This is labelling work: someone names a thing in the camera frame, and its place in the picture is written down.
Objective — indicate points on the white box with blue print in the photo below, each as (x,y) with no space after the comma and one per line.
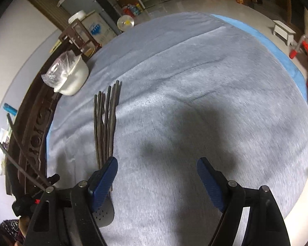
(98,29)

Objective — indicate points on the pile of pale papers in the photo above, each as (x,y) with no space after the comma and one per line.
(3,148)

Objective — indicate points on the dark carved wooden headboard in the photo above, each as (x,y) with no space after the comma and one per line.
(38,123)

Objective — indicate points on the person's left forearm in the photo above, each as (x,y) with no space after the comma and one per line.
(11,229)

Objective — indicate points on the brown wooden door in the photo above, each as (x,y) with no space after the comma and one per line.
(41,2)

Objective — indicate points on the dark wooden chopstick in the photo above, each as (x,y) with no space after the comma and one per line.
(18,164)
(10,123)

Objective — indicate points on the brown wooden nightstand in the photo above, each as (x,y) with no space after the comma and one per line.
(78,37)

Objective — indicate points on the grey refrigerator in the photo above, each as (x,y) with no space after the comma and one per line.
(84,2)

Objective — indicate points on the white jar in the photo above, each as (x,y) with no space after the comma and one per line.
(77,16)

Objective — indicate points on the blue bed sheet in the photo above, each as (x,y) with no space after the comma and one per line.
(272,46)

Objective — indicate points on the white wooden stool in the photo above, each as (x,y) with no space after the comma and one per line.
(282,28)

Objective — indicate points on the grey plush blanket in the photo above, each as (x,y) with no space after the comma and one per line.
(195,82)

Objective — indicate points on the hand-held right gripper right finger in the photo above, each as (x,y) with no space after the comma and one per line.
(210,182)

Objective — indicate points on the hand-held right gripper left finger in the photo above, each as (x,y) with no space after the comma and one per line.
(104,182)

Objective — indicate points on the white ceramic pot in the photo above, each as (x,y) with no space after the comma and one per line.
(77,79)

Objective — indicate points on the blue cylinder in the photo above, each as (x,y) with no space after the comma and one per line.
(10,109)

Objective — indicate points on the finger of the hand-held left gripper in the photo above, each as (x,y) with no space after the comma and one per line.
(54,178)

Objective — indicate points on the bundle of dark chopsticks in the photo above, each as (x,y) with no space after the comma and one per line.
(105,123)

